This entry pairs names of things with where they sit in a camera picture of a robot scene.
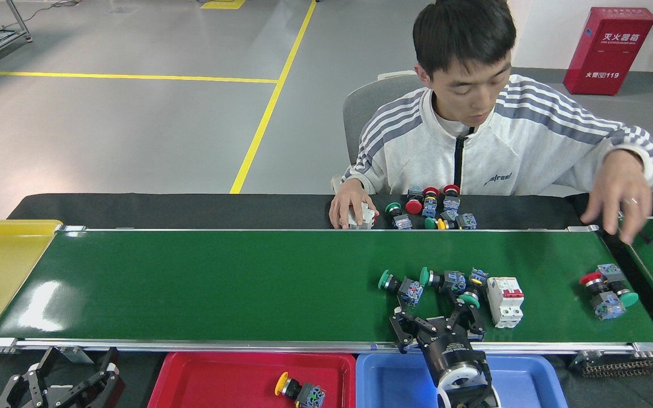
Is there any red plastic tray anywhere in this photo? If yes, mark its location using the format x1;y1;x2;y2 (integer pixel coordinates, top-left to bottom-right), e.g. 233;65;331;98
147;351;357;408

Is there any red push button yellow band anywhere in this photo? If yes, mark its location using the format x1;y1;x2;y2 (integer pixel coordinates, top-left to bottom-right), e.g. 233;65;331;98
422;186;440;219

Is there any person's right hand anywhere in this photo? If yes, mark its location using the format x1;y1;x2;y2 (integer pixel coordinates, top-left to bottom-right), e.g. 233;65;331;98
329;178;379;229

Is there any red fire extinguisher box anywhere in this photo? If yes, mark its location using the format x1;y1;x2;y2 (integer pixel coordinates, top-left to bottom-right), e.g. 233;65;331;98
563;7;653;96

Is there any blue plastic tray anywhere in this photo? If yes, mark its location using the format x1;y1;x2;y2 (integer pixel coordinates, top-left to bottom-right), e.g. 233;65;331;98
356;352;570;408

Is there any red mushroom push button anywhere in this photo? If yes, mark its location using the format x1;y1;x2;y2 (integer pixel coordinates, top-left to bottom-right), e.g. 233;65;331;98
442;184;462;223
579;271;626;321
405;185;425;216

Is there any yellow mushroom push button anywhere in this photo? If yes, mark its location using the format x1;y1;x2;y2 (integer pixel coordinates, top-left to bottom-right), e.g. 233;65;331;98
274;371;327;408
437;212;478;231

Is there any yellow plastic tray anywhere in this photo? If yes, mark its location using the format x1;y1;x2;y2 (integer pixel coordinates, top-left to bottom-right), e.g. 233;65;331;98
0;219;63;360

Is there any person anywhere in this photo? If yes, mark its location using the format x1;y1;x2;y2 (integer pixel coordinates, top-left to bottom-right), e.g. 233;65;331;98
341;0;653;196

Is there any grey office chair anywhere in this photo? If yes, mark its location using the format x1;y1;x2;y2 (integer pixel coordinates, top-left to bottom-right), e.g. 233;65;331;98
331;70;423;193

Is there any green push button yellow band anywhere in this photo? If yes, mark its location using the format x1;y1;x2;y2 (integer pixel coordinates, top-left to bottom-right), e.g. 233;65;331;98
457;267;490;310

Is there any black conveyor drive chain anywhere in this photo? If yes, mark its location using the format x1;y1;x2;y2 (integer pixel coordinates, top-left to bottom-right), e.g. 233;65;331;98
569;348;653;379

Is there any person's left hand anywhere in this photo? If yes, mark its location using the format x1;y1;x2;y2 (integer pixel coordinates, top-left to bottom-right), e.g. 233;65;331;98
580;150;653;245

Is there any white circuit breaker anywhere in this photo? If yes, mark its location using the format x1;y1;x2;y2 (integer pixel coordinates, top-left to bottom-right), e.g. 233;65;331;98
486;276;525;329
348;203;378;230

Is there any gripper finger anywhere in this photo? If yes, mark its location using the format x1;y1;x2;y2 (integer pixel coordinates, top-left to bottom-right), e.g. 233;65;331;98
71;348;126;408
444;307;487;342
0;348;61;408
389;307;439;355

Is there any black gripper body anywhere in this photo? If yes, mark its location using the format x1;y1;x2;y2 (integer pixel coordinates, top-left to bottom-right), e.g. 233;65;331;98
417;333;489;381
36;387;84;408

